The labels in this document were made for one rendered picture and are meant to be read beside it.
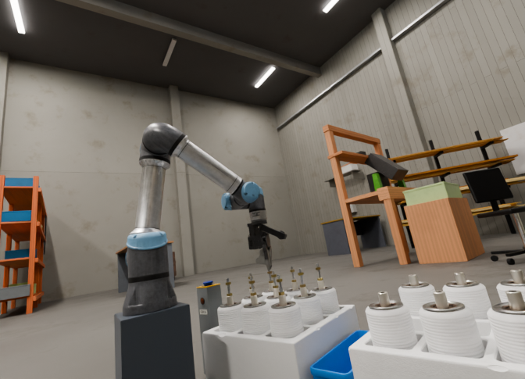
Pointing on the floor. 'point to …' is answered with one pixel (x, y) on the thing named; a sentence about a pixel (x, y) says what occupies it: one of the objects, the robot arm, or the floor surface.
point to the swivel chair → (491, 176)
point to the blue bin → (337, 360)
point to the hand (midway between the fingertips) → (270, 267)
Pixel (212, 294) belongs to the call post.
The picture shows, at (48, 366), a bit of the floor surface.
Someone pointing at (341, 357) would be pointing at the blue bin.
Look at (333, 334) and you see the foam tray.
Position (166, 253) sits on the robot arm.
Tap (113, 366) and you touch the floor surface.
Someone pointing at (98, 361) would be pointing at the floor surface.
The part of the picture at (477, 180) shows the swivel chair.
